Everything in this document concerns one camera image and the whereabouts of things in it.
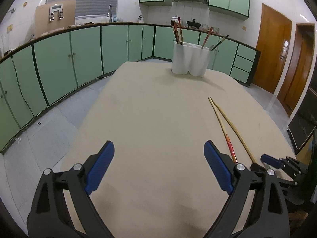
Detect right white utensil holder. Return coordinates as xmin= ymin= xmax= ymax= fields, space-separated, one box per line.
xmin=189 ymin=44 xmax=211 ymax=77

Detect red patterned bamboo chopstick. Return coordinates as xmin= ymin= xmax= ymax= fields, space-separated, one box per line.
xmin=171 ymin=20 xmax=179 ymax=44

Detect plain bamboo chopstick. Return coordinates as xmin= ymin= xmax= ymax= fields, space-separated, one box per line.
xmin=201 ymin=26 xmax=213 ymax=49
xmin=212 ymin=99 xmax=257 ymax=163

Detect wooden door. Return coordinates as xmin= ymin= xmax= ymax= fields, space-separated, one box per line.
xmin=253 ymin=4 xmax=292 ymax=93

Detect black oven appliance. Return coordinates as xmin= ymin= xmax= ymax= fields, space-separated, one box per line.
xmin=287 ymin=87 xmax=317 ymax=154

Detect red-end bamboo chopstick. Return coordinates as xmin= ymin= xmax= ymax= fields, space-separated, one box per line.
xmin=208 ymin=97 xmax=238 ymax=164

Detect chrome kitchen faucet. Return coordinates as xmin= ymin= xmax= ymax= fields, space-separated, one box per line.
xmin=106 ymin=4 xmax=113 ymax=23

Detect green base cabinets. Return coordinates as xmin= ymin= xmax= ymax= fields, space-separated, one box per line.
xmin=0 ymin=22 xmax=261 ymax=153

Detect white cooking pot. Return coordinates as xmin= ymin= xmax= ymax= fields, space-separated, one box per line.
xmin=171 ymin=16 xmax=181 ymax=25

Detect left white utensil holder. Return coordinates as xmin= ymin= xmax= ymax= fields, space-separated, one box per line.
xmin=171 ymin=41 xmax=195 ymax=75

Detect black wok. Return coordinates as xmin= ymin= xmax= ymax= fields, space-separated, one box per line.
xmin=186 ymin=19 xmax=201 ymax=29

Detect cardboard sheet with brackets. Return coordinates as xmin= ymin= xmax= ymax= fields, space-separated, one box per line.
xmin=34 ymin=0 xmax=76 ymax=38

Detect white utensil holder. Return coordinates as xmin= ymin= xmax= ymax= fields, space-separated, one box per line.
xmin=171 ymin=41 xmax=195 ymax=75
xmin=189 ymin=44 xmax=211 ymax=77

